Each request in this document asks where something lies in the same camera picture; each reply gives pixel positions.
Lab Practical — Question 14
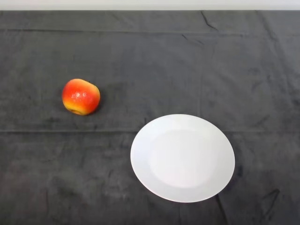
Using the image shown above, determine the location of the red yellow apple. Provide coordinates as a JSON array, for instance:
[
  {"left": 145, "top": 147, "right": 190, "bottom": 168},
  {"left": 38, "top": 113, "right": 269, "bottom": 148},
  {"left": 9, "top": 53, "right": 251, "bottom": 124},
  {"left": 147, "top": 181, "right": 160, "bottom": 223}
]
[{"left": 61, "top": 78, "right": 101, "bottom": 116}]

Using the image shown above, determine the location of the white round plate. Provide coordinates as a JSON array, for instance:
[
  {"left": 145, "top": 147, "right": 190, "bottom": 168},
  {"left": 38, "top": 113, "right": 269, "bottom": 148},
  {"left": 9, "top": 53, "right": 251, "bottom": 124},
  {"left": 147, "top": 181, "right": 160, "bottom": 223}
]
[{"left": 130, "top": 113, "right": 236, "bottom": 203}]

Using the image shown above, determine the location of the black cloth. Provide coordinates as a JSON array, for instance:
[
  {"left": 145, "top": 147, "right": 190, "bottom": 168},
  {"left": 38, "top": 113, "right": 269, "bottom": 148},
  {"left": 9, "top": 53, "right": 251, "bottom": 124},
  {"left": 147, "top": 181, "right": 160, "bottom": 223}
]
[{"left": 0, "top": 9, "right": 300, "bottom": 225}]

